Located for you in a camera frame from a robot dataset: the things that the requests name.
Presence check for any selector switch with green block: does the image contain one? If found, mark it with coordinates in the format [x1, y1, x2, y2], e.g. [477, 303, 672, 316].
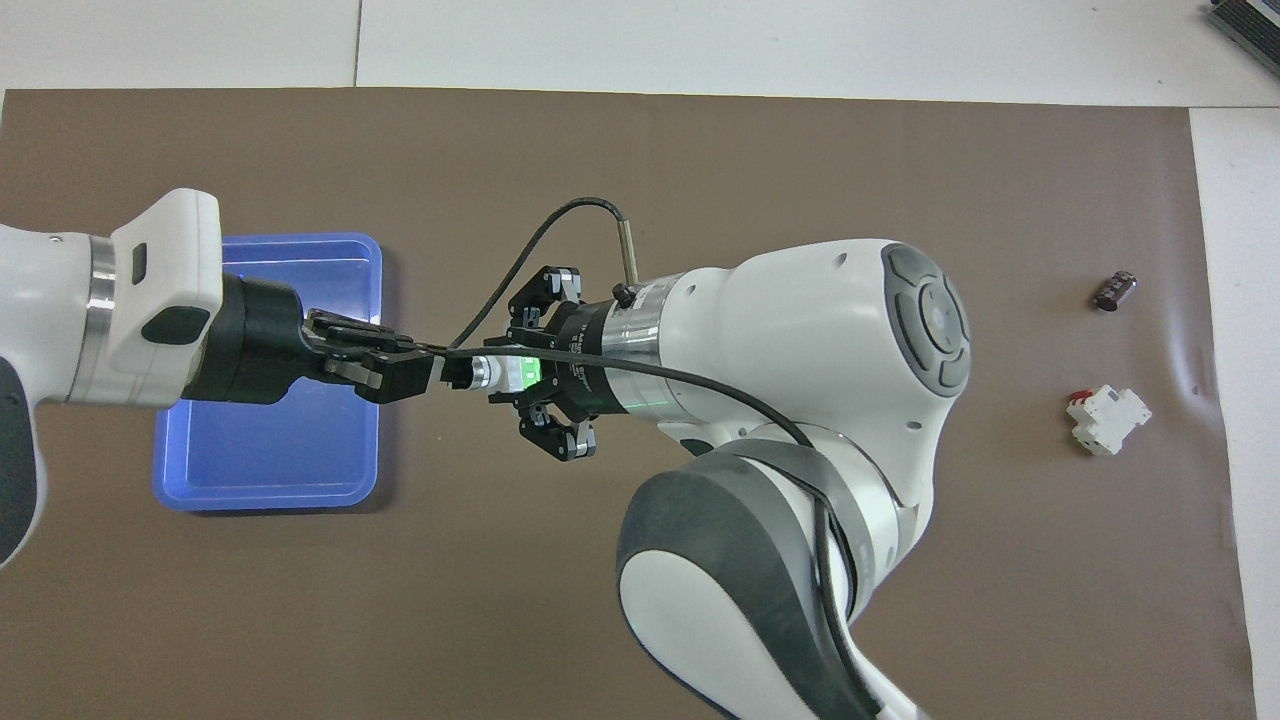
[440, 352, 547, 394]

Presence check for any grey ribbed device box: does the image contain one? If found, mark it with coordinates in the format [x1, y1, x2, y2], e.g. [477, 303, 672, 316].
[1205, 0, 1280, 53]

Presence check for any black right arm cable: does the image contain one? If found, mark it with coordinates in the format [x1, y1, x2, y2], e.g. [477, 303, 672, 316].
[430, 197, 883, 720]

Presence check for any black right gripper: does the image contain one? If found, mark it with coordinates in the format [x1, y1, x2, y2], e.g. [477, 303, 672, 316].
[488, 264, 613, 463]

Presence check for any blue plastic tray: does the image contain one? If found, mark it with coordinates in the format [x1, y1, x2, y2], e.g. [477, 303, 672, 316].
[152, 233, 384, 513]

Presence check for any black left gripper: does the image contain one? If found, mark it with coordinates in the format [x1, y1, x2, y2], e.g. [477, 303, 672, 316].
[183, 274, 438, 406]

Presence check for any brown paper table mat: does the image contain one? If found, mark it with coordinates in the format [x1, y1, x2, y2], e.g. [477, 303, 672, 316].
[0, 88, 1259, 720]

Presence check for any small dark terminal block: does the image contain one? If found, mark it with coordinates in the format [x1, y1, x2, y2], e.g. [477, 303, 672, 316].
[1093, 270, 1140, 312]

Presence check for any white circuit breaker red lever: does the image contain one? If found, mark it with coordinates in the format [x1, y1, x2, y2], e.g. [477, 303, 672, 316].
[1066, 385, 1147, 457]

